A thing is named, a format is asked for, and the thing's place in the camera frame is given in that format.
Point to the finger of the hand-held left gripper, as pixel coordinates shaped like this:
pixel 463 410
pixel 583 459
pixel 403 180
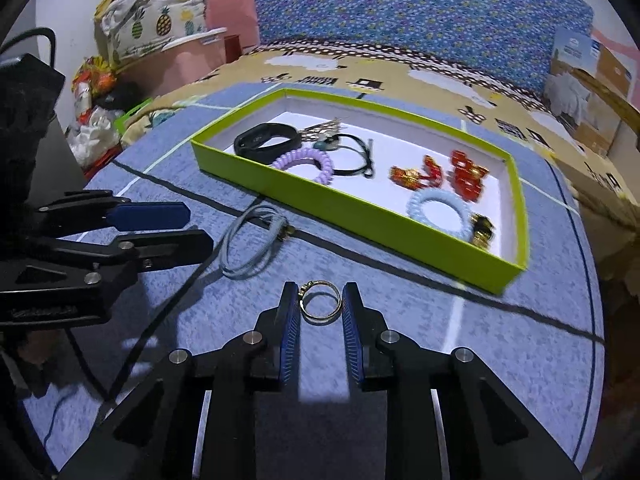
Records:
pixel 170 247
pixel 145 215

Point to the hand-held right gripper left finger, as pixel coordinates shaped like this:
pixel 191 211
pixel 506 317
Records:
pixel 290 340

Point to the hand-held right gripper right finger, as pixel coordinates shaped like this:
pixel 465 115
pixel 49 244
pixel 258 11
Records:
pixel 352 340

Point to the green cardboard box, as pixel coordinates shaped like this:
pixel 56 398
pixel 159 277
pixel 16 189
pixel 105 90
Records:
pixel 360 220

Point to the blue grey lined mat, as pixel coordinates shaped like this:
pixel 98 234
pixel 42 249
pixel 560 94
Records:
pixel 200 310

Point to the pile of snack packets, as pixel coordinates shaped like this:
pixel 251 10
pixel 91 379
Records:
pixel 95 105

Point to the green plastic basket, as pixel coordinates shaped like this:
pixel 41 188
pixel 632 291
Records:
pixel 127 112

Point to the black fitness band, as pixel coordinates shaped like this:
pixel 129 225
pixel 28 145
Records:
pixel 262 141

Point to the pink storage tub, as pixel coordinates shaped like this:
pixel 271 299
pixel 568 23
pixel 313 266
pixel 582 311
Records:
pixel 175 65

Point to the pineapple print bag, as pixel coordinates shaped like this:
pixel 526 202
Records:
pixel 150 20

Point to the dark red box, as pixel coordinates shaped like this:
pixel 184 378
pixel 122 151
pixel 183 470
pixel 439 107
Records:
pixel 233 46

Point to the printed blanket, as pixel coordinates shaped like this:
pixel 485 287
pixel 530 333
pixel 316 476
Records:
pixel 450 85

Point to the blue floral mattress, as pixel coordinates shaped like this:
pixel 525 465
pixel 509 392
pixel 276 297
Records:
pixel 400 10

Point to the cardboard quilt box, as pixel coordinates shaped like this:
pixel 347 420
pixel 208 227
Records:
pixel 585 85

